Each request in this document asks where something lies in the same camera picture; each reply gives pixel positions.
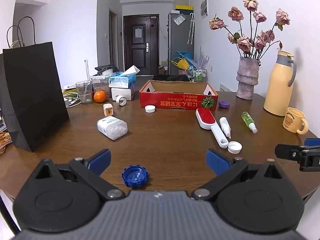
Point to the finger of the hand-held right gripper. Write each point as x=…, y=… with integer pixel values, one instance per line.
x=312, y=141
x=287, y=151

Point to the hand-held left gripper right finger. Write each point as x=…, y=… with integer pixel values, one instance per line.
x=217, y=161

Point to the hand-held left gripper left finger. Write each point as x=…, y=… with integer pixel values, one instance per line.
x=100, y=160

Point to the ridged white bottle cap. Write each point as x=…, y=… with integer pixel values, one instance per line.
x=234, y=147

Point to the white pill container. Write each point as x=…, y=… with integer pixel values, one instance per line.
x=112, y=128

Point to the white spray bottle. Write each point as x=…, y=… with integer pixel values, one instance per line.
x=224, y=127

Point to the blue bottle cap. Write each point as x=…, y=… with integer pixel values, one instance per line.
x=135, y=176

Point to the red white lint brush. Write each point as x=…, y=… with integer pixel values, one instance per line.
x=206, y=118

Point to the green spray bottle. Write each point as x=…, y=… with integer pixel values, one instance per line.
x=248, y=120

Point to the white yellow charger plug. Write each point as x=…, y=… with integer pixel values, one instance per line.
x=108, y=110

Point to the purple bottle cap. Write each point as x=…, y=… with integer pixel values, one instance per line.
x=224, y=104

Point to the white tape roll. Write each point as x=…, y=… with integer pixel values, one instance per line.
x=121, y=101

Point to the small smooth white cap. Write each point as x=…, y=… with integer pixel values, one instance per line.
x=150, y=108

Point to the red cardboard box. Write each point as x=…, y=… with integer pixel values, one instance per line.
x=175, y=100

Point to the yellow bear mug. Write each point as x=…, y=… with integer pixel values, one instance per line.
x=293, y=120

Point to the orange fruit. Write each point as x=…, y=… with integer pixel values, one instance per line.
x=100, y=97

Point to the yellow thermos jug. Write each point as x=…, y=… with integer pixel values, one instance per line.
x=278, y=87

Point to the clear glass cup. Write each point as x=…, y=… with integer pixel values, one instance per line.
x=84, y=92

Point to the white tissue pack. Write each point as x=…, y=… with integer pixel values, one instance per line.
x=122, y=93

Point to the clear food container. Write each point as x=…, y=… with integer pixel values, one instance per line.
x=101, y=87

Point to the white radiator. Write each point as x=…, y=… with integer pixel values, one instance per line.
x=226, y=88

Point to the pink ceramic vase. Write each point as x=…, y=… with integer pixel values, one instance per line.
x=247, y=80

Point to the blue tissue pack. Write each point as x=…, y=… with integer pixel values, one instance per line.
x=122, y=80

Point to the trolley cart with bottles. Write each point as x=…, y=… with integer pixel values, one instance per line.
x=198, y=74

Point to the white bowl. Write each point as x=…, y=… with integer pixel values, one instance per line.
x=107, y=72

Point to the white rod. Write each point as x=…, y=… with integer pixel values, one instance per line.
x=86, y=70

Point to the black plastic gadget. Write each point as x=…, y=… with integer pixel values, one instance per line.
x=105, y=68

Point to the black paper bag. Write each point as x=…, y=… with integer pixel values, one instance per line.
x=32, y=92

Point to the orange snack packet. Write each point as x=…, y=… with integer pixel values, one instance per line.
x=4, y=142

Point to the purple dried grass bunch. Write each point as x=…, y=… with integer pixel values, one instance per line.
x=203, y=57

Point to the blue yellow toys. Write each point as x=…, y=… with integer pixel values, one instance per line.
x=183, y=61

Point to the dried pink roses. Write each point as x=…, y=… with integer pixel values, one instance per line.
x=243, y=42

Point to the dark brown door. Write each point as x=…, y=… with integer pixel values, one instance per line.
x=140, y=47

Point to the grey interior door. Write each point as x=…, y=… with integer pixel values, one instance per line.
x=113, y=40

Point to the grey refrigerator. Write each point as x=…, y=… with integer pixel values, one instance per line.
x=180, y=42

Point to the white folded umbrella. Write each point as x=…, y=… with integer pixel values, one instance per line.
x=191, y=27

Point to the clear plastic bag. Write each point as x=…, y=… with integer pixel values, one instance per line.
x=179, y=19

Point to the yellow box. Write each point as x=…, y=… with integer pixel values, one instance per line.
x=183, y=8

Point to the white wall panel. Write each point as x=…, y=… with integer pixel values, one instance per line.
x=204, y=7

